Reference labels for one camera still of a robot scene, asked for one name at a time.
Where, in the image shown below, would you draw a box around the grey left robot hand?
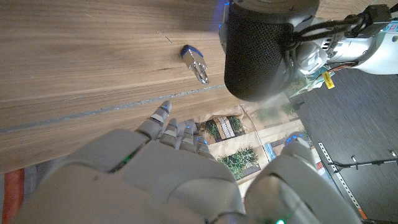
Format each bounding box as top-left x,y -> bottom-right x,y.
279,17 -> 330,94

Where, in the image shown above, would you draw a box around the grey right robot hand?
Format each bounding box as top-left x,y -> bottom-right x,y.
12,100 -> 363,224

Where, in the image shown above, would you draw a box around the black cylindrical mesh speaker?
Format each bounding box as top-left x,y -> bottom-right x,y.
223,0 -> 368,102

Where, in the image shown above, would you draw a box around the printed building backdrop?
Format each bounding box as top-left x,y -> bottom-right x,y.
0,93 -> 368,224

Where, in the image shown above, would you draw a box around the silver padlock with blue base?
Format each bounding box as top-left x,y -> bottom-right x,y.
180,44 -> 210,85

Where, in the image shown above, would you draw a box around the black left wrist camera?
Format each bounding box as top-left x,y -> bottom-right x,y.
351,4 -> 393,38

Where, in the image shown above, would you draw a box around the white perforated metal rail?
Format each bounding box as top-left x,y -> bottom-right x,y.
317,142 -> 368,220

